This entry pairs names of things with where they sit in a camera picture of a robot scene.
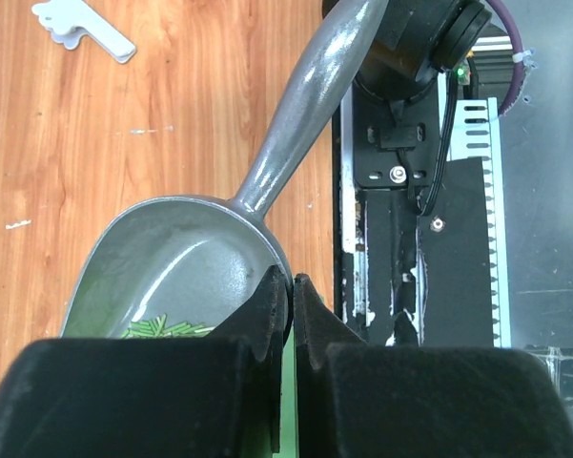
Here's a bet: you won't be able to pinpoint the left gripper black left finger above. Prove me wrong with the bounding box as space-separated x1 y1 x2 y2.
0 267 287 457

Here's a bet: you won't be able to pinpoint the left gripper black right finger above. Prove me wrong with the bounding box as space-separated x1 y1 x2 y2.
293 274 573 457

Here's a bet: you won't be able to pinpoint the green cat litter bag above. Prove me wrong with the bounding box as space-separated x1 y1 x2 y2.
273 333 298 458

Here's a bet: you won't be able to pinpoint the grey metal scoop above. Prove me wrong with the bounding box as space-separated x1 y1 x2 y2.
60 1 387 338

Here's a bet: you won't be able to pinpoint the white plastic bag clip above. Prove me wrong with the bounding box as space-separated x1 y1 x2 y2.
31 0 137 64

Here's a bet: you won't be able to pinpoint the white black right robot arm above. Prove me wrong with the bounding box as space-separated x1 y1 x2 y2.
357 0 491 102

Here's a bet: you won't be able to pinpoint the green cat litter pellets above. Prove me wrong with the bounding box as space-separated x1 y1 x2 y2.
121 314 215 339

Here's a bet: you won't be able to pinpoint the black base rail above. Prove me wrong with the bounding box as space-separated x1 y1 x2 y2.
333 66 497 347

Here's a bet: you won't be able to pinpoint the grey slotted cable duct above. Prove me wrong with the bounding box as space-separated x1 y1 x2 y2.
450 35 514 348

